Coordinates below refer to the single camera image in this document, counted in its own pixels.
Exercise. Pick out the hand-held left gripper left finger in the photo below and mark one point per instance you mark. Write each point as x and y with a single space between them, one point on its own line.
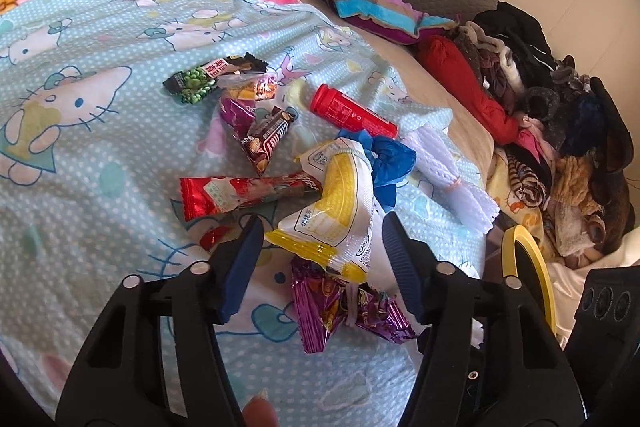
240 267

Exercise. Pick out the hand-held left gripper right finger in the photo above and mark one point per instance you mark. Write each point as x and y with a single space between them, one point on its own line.
402 267

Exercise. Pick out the yellow white snack bag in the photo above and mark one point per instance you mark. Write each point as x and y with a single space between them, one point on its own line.
340 197

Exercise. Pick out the blue rubber glove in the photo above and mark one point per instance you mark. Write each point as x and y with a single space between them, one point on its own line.
392 159

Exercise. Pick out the brown chocolate bar wrapper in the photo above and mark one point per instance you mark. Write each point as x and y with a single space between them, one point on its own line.
265 139

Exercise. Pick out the person's left hand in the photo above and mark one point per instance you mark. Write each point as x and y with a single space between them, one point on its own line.
261 414

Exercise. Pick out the small red candy wrapper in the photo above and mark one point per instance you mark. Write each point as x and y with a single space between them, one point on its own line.
214 238

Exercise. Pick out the white cloth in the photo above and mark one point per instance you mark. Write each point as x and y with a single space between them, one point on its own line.
565 287

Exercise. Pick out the long red snack wrapper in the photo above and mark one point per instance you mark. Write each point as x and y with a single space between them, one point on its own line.
235 194

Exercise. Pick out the purple foil snack wrapper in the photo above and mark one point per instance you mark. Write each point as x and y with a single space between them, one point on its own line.
325 307

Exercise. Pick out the white foam fruit net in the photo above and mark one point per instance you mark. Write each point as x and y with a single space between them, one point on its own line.
440 162

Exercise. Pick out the yellow cartoon cloth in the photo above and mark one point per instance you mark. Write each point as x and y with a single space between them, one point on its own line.
510 199

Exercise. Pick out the purple candy wrapper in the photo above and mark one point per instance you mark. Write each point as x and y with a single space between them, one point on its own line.
235 114

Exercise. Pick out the red plastic tube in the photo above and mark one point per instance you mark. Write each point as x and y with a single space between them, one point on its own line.
350 112

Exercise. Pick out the orange clear candy wrapper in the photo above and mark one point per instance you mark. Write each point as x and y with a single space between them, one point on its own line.
260 87

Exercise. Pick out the light blue cat blanket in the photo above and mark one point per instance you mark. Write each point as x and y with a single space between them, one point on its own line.
100 147

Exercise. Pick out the tan bed sheet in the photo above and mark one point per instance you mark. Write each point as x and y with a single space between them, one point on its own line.
425 77

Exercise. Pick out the black green pea packet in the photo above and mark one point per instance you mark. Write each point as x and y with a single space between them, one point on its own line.
200 79

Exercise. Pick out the red garment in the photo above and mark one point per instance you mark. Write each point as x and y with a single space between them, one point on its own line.
465 82

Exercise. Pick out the pile of dark clothes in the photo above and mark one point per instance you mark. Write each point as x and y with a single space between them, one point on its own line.
565 107

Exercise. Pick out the striped purple pillow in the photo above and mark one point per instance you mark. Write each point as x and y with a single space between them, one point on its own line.
375 2

